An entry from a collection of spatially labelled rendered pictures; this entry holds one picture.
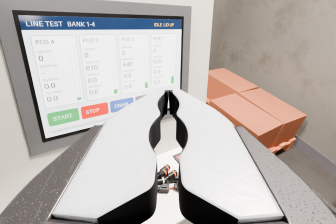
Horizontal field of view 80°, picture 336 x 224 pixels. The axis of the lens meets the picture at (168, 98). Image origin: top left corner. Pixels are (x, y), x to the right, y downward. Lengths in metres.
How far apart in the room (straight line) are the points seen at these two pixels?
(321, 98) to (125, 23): 2.35
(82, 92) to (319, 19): 2.46
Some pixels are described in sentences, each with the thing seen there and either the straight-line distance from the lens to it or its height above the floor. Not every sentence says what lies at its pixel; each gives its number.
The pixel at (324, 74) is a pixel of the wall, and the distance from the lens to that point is 2.62.
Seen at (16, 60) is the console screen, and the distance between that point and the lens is 0.52.
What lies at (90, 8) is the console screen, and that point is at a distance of 0.53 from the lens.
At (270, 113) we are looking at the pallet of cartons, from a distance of 2.29.
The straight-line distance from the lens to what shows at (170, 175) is 0.64.
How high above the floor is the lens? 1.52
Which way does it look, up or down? 31 degrees down
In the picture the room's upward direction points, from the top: 9 degrees clockwise
